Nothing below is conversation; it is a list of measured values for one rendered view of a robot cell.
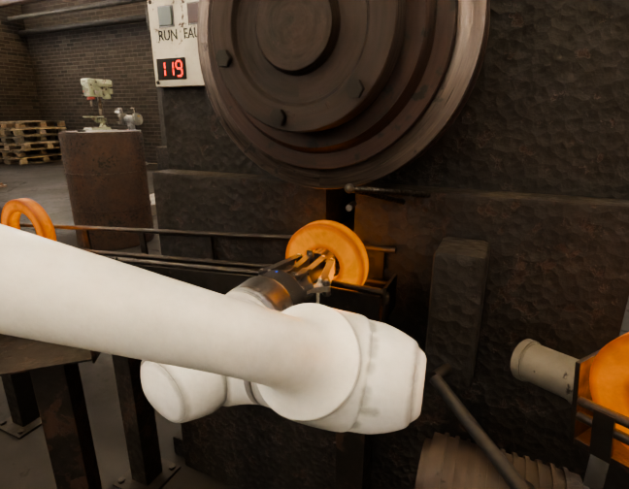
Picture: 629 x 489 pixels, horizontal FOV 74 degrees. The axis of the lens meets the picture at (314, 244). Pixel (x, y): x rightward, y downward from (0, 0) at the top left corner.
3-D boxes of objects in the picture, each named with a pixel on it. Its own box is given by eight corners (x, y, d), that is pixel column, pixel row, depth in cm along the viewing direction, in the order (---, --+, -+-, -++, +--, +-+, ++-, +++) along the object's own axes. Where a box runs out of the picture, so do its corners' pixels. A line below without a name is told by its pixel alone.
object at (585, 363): (600, 420, 56) (608, 344, 53) (605, 422, 55) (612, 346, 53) (568, 440, 52) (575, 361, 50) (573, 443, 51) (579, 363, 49)
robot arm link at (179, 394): (220, 351, 58) (304, 368, 53) (132, 429, 45) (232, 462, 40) (207, 280, 55) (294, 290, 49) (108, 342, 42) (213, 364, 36)
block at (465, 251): (431, 352, 81) (443, 233, 74) (476, 362, 78) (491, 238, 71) (420, 382, 72) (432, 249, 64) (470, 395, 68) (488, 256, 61)
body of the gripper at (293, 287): (246, 319, 62) (276, 294, 70) (296, 332, 59) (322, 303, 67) (241, 274, 60) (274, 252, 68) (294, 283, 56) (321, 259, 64)
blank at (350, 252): (288, 218, 80) (280, 223, 77) (366, 220, 73) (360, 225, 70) (297, 293, 84) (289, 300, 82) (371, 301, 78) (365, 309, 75)
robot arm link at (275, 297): (279, 359, 54) (299, 336, 59) (275, 296, 51) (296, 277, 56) (221, 343, 58) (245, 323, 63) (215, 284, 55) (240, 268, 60)
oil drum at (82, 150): (120, 228, 386) (106, 127, 359) (170, 235, 362) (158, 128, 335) (59, 245, 334) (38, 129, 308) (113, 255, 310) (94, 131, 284)
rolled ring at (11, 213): (33, 277, 118) (44, 274, 121) (53, 237, 109) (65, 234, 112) (-7, 230, 120) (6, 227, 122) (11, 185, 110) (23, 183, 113)
